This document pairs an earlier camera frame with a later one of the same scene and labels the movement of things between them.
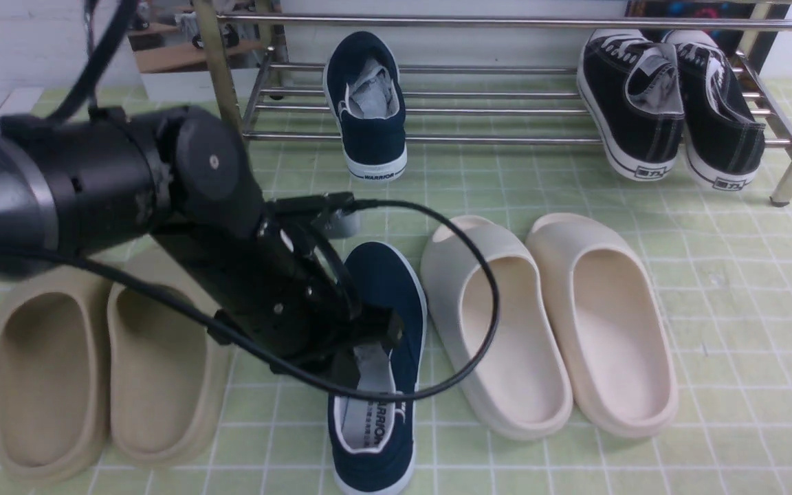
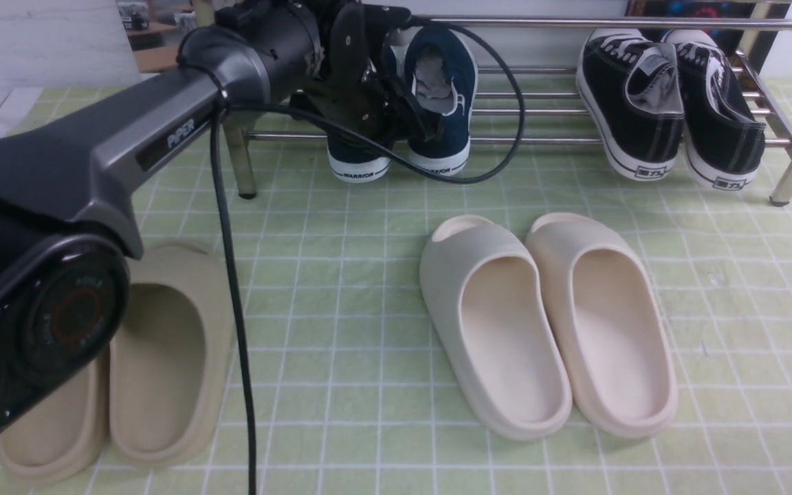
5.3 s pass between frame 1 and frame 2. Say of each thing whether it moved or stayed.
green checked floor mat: stayed
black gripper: moved
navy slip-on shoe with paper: moved
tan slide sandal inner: stayed
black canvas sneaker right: stayed
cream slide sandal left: stayed
